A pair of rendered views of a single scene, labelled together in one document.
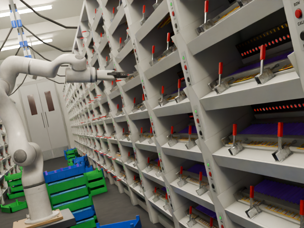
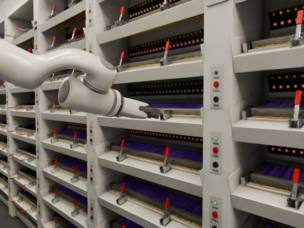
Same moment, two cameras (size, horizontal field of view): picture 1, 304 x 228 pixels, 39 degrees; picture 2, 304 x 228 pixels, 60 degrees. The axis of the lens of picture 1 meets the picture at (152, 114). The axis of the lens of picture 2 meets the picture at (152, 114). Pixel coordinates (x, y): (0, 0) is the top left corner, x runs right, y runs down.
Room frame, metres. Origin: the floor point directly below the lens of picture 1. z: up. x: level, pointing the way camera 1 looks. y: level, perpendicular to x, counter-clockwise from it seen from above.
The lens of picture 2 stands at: (1.60, 0.55, 1.00)
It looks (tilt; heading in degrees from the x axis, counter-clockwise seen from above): 2 degrees down; 330
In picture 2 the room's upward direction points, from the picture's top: straight up
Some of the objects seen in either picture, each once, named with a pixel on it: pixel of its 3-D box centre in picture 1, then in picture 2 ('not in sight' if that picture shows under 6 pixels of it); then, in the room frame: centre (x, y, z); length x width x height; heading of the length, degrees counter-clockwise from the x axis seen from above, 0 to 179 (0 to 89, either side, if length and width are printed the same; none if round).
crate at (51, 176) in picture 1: (62, 171); not in sight; (3.13, 0.74, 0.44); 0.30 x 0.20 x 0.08; 110
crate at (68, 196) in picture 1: (67, 192); not in sight; (3.13, 0.74, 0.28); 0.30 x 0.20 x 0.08; 110
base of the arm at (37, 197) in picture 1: (38, 201); not in sight; (2.33, 0.72, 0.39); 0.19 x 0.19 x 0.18
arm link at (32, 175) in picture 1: (30, 163); not in sight; (2.37, 0.72, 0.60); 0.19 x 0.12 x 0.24; 178
